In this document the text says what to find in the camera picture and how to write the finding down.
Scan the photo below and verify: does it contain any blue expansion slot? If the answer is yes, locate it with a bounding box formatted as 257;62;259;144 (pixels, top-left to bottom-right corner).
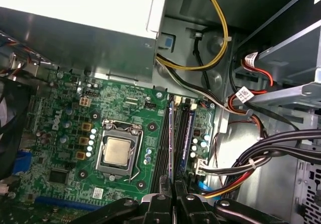
34;196;102;211

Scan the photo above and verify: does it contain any blue board connector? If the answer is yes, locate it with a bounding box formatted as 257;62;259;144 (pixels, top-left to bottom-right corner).
12;150;33;176

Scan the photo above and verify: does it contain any black RAM slot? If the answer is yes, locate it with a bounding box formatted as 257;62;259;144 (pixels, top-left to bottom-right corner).
174;103;189;182
151;99;171;193

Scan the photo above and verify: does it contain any orange wire bundle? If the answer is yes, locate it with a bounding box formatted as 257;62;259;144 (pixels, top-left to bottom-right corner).
200;168;254;199

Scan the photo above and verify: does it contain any grey metal drive cage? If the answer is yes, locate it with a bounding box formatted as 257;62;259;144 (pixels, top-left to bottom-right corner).
232;0;321;109

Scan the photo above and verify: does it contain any CPU socket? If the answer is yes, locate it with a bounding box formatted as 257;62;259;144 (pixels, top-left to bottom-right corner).
95;118;146;183

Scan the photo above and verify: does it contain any black case fan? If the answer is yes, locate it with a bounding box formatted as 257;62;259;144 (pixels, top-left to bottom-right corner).
0;79;30;184

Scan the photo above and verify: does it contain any grey power supply unit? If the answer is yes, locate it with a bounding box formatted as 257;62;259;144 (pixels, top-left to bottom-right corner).
0;0;169;84

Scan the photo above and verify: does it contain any silver CPU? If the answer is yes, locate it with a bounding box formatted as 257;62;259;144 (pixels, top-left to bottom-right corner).
102;137;133;166

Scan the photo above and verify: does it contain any blue case clip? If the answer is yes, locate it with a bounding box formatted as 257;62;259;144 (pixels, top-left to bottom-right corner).
160;34;174;52

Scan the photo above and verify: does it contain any metal socket cover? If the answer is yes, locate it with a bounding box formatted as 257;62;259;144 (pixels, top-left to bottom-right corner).
96;120;141;177

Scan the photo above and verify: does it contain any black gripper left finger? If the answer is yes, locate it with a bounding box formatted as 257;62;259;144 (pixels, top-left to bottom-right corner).
71;175;174;224

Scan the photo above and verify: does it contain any black PC case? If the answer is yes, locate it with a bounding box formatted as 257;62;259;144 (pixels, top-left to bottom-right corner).
0;0;321;224

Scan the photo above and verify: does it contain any blue RAM stick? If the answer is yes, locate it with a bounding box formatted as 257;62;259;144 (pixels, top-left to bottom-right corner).
168;100;176;184

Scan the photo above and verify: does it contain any red drive power wire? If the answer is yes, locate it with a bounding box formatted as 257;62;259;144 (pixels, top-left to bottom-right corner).
225;53;275;137

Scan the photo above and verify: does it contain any green motherboard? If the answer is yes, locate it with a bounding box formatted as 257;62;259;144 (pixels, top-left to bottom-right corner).
15;68;221;224

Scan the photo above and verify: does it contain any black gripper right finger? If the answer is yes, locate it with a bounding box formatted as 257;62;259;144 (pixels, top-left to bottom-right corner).
174;179;287;224

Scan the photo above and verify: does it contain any yellow wire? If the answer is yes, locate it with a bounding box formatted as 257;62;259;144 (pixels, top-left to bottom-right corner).
155;0;229;71

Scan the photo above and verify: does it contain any black cable bundle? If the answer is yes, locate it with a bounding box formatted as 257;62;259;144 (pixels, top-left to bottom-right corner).
195;128;321;178

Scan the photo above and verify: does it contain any black white wire bundle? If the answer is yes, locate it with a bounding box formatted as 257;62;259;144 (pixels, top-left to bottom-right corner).
155;55;251;117

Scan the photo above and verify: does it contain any grey metal disk bay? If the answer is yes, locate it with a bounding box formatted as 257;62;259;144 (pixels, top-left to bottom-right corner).
294;143;321;224

